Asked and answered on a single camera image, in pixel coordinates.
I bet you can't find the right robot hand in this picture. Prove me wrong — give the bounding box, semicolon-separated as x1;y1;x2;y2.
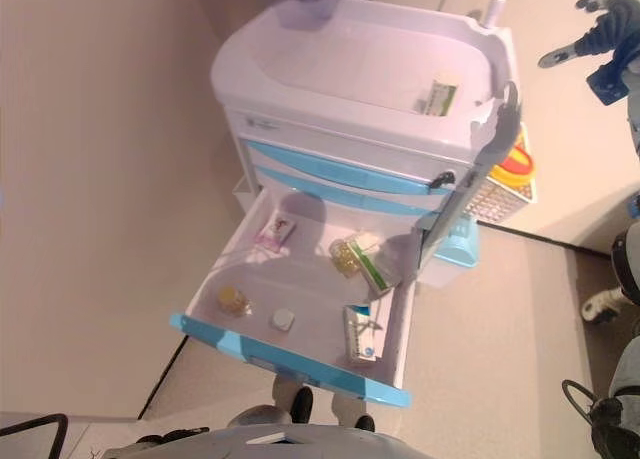
537;0;640;70

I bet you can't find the white green medicine box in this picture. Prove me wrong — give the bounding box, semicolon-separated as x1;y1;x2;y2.
413;77;462;119

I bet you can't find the blue white cart drawer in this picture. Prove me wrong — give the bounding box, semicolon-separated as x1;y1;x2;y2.
243;137;454;196
168;186;419;410
253;166;444;216

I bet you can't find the long white blue medicine box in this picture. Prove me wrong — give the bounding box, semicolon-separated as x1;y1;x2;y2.
342;302;385;366

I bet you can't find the white medical cart body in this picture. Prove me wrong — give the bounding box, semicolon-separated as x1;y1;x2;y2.
209;0;524;290

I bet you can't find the light blue waste bin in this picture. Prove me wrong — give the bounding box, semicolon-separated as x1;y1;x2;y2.
432;213;482;286

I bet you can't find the white bed caster wheel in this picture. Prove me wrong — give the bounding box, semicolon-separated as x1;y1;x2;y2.
581;285;630;324

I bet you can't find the bagged yellow pills green box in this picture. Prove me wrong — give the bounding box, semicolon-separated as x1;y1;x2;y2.
328;232;402;299

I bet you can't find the pink-sealed bag with box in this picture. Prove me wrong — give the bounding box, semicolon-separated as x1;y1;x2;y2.
253;214;297;251

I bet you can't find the small white square pillbox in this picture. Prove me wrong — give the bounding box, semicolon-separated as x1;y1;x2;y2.
270;307;296;333

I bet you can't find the small yellow pill bag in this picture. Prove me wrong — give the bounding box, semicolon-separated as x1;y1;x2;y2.
216;285;253;316

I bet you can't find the grey robot torso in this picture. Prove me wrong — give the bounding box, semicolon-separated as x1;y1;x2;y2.
207;422;419;459

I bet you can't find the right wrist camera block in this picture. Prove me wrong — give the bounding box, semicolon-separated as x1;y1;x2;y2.
586;62;630;106

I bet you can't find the thick black cable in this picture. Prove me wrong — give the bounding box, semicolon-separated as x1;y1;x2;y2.
0;412;70;459

